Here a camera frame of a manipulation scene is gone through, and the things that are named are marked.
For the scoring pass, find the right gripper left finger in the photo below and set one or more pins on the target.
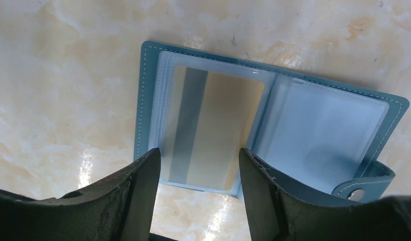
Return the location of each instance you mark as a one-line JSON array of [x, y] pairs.
[[117, 207]]

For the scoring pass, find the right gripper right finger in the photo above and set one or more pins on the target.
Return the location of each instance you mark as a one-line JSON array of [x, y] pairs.
[[279, 207]]

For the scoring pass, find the teal card holder wallet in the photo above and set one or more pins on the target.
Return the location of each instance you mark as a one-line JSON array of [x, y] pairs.
[[324, 134]]

